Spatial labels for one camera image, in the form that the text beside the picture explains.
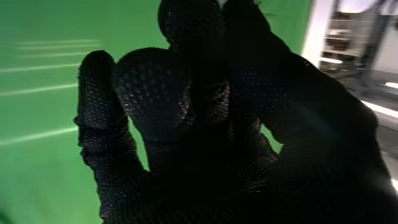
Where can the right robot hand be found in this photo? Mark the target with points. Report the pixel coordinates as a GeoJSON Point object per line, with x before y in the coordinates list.
{"type": "Point", "coordinates": [236, 150]}

